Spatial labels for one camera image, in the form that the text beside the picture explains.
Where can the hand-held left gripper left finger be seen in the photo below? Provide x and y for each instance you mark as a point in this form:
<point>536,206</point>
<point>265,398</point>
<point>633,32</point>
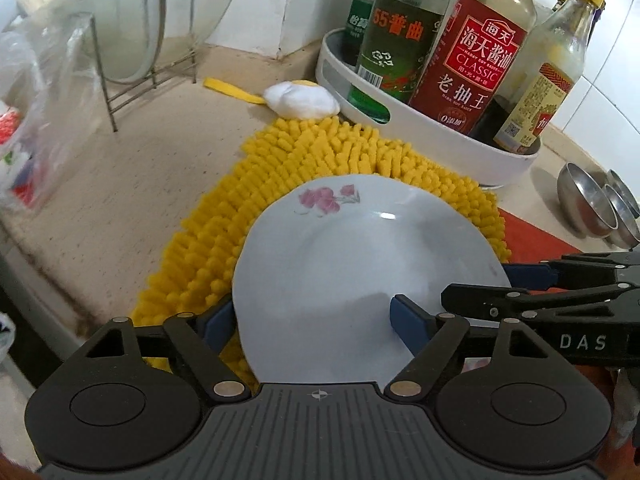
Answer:
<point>220,321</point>

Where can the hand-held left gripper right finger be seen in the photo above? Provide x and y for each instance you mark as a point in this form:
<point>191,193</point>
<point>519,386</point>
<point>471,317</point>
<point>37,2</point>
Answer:
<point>404,316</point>

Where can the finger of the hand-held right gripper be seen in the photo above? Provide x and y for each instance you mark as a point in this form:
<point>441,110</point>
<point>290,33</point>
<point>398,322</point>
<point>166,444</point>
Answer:
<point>480,301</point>
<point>530,276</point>

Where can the white plate with pink flower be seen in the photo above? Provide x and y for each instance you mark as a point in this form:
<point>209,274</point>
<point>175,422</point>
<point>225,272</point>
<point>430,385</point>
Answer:
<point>350,270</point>

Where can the stainless steel bowl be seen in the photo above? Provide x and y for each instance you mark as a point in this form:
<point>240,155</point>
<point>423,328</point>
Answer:
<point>582,197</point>
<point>627,185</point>
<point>622,220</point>

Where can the person's right hand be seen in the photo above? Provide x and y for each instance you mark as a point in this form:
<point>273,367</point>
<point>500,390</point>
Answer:
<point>625,410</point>

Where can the white round turntable tray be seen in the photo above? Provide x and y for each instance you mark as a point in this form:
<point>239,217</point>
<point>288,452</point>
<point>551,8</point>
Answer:
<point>450,155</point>

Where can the yellow chenille hand towel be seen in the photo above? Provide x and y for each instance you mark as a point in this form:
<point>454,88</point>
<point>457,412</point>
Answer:
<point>280,160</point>

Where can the yellow cap yellow label bottle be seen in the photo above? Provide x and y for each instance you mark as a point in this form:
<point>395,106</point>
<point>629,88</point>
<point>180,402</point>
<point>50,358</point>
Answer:
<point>545,90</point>

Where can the red label soy sauce bottle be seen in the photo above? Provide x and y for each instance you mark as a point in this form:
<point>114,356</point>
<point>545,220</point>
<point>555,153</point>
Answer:
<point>472,60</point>

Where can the clear bottle with green label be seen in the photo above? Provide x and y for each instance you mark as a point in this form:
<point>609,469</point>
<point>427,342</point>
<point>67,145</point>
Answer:
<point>400,45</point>

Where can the clear plastic bag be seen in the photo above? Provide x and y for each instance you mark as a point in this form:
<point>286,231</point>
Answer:
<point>45,110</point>

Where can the small yellow cap bottle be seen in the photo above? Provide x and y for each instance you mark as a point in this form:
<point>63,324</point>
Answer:
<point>561,2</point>

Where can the dark green label bottle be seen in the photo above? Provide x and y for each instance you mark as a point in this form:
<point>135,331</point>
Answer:
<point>356,25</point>

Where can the glass pot lid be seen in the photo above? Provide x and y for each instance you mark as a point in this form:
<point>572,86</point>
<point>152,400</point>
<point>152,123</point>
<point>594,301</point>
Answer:
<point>130,15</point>

